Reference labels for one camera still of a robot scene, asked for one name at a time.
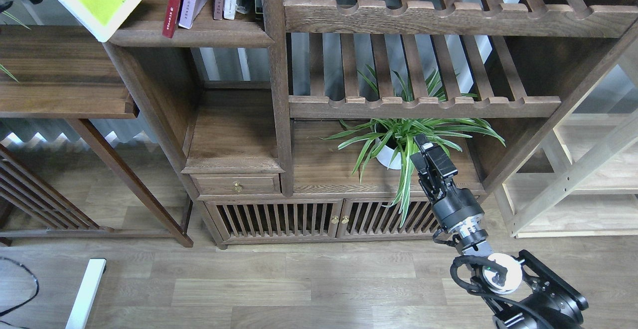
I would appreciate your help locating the red cover book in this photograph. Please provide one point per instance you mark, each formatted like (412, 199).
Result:
(171, 18)

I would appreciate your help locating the white floor bar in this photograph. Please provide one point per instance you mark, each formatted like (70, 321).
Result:
(87, 292)

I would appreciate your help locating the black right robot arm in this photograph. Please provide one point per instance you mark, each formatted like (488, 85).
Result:
(522, 292)

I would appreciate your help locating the dark wooden bookshelf cabinet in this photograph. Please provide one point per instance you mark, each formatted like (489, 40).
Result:
(248, 101)

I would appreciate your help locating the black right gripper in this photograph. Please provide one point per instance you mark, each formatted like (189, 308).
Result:
(456, 209)

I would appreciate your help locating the light wooden shelf frame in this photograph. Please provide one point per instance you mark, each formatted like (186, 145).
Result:
(592, 189)

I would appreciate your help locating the dark wooden side table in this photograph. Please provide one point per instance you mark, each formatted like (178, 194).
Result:
(62, 72)

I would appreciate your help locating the white plant pot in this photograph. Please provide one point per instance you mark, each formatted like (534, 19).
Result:
(385, 156)

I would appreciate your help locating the green spider plant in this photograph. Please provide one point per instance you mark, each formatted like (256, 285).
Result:
(398, 134)

